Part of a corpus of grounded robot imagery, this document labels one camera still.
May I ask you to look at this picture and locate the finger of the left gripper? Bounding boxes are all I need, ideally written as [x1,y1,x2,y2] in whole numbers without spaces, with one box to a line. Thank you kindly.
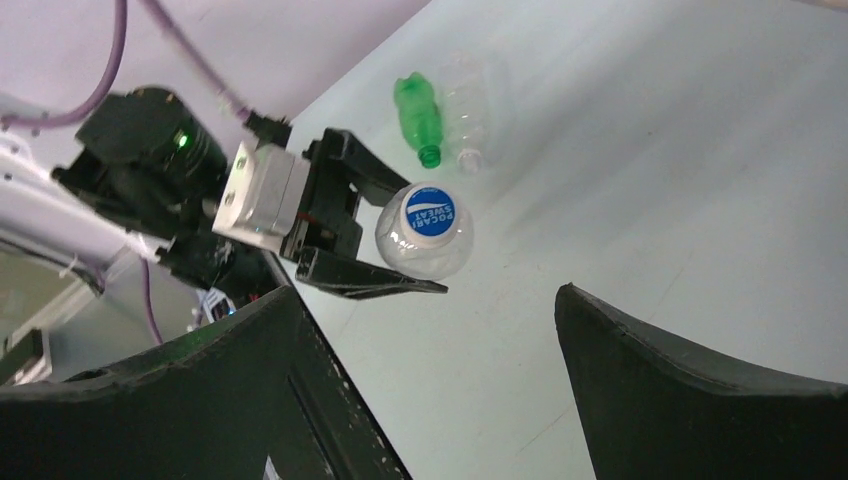
[295,247,448,300]
[331,129,411,207]

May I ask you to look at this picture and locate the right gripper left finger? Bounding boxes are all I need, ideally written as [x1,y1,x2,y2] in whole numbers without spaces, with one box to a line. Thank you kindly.
[1,287,409,479]

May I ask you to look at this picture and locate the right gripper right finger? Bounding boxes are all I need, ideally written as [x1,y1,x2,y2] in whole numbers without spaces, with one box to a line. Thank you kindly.
[554,284,847,479]

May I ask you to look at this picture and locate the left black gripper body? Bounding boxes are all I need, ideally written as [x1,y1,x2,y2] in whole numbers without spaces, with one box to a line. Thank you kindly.
[280,128,365,262]

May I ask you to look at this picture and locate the clear bottle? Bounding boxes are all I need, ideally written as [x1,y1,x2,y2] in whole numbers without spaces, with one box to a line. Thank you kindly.
[439,52,490,174]
[375,182,474,281]

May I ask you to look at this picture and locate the white cap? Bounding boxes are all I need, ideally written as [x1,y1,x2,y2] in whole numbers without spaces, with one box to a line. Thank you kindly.
[400,184,457,241]

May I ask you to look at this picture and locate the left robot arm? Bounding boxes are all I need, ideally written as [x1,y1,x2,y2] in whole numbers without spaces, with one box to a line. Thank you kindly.
[47,86,446,306]

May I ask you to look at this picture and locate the green plastic bottle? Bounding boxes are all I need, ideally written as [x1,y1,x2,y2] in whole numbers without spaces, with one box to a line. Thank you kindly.
[393,72,444,169]

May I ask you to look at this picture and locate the clear bottle beside green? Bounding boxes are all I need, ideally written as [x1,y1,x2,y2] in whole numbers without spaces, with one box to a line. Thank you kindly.
[439,52,490,174]

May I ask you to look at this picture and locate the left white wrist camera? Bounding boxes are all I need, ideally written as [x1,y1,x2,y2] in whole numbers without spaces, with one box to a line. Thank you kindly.
[211,142,311,253]

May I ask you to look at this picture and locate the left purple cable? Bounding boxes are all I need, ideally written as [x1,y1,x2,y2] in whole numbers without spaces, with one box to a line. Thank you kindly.
[0,0,293,346]

